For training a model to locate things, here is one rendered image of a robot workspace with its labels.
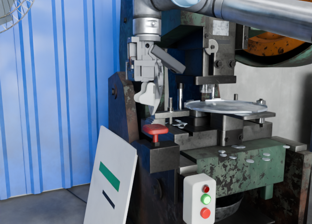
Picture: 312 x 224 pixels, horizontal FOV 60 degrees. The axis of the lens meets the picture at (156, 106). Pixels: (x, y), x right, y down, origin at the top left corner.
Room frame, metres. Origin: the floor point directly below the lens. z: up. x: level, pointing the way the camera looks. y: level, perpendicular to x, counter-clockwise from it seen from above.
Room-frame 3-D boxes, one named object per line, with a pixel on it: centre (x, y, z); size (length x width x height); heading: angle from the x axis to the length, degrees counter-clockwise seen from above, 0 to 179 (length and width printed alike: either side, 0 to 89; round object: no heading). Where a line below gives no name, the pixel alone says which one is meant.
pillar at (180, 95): (1.12, -0.10, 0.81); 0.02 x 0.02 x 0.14
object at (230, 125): (0.94, -0.27, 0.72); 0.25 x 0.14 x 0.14; 25
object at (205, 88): (1.09, -0.21, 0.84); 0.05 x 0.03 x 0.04; 115
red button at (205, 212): (0.67, -0.13, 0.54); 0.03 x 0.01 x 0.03; 115
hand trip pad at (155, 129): (0.75, 0.00, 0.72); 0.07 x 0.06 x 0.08; 25
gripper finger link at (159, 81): (0.73, 0.00, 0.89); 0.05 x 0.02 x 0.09; 25
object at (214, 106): (0.98, -0.25, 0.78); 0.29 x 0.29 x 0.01
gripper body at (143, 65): (0.74, 0.03, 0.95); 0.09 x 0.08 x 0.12; 115
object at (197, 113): (1.09, -0.20, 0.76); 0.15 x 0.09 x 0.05; 115
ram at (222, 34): (1.06, -0.22, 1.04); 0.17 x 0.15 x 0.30; 25
